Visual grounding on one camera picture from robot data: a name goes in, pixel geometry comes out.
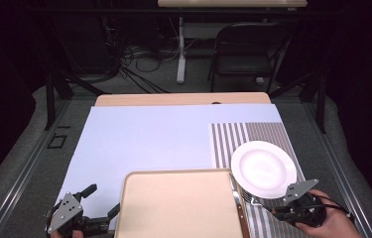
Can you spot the white-legged desk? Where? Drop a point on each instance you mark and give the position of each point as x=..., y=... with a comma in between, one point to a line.
x=181, y=49

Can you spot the white plate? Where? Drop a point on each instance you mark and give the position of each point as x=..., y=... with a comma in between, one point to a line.
x=263, y=170

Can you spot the black metal stand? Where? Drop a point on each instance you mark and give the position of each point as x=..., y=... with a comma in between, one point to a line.
x=321, y=105
x=50, y=99

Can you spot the black floor outlet frame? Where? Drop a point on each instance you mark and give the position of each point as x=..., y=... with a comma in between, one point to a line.
x=52, y=141

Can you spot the beige tray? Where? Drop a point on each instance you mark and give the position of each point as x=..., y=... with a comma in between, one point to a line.
x=180, y=205

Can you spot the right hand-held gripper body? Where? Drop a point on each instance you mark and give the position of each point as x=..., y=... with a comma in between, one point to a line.
x=309, y=208

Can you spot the striped placemat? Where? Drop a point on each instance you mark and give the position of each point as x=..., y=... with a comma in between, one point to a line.
x=226, y=145

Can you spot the person's right hand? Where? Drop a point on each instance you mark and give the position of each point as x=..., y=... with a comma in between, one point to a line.
x=337, y=224

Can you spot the metal floor rail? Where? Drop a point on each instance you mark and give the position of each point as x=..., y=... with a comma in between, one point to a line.
x=335, y=165
x=24, y=178

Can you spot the black folding chair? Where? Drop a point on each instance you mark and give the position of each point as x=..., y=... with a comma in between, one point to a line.
x=239, y=66

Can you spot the person's left hand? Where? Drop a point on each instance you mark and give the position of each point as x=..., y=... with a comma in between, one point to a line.
x=67, y=234

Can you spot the light blue table sheet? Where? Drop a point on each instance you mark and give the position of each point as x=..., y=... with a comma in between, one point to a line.
x=147, y=139

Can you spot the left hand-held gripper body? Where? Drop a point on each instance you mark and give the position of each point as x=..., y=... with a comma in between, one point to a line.
x=65, y=211

